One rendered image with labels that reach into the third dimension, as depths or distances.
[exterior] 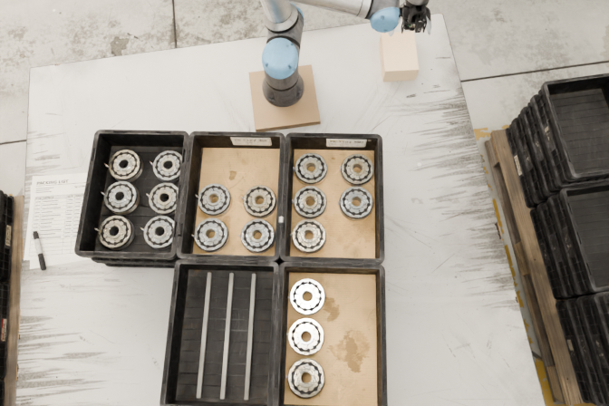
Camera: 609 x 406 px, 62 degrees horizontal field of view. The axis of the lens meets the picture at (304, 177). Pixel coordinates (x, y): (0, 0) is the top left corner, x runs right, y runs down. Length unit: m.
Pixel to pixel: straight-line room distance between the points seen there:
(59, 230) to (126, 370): 0.53
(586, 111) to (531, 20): 0.92
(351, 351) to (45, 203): 1.15
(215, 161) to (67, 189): 0.56
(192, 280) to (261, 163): 0.42
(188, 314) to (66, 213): 0.60
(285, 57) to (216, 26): 1.32
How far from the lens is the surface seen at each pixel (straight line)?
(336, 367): 1.56
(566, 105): 2.34
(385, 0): 1.44
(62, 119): 2.09
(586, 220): 2.32
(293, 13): 1.74
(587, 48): 3.16
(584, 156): 2.27
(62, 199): 1.97
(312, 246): 1.55
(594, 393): 2.36
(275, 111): 1.85
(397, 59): 1.91
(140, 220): 1.70
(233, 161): 1.68
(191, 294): 1.61
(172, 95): 1.98
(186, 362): 1.61
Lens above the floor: 2.39
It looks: 71 degrees down
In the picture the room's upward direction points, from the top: 5 degrees counter-clockwise
